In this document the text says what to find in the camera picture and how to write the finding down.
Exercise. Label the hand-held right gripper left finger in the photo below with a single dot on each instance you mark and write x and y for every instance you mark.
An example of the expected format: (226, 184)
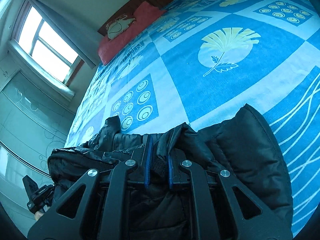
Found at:
(149, 160)

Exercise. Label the person's left hand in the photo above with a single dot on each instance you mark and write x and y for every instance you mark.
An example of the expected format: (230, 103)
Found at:
(40, 215)

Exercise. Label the cream printed cushion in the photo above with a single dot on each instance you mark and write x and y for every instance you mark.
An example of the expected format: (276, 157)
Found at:
(118, 27)

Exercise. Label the blue patterned bedsheet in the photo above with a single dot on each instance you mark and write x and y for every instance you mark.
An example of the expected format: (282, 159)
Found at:
(200, 85)

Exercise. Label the glass sliding door wardrobe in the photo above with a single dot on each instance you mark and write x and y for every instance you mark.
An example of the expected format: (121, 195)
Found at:
(22, 120)

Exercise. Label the black puffer jacket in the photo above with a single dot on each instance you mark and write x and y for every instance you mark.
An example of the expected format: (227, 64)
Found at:
(245, 150)

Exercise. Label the grey curtain beside headboard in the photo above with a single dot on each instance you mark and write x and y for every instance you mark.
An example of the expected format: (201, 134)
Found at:
(67, 32)

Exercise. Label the window with wooden sill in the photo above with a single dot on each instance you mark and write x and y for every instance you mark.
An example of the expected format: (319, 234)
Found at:
(47, 45)

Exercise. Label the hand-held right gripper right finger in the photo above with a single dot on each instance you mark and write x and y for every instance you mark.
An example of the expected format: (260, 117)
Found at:
(171, 171)

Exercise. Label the red pillow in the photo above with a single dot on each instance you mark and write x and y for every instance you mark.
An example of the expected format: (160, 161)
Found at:
(132, 37)

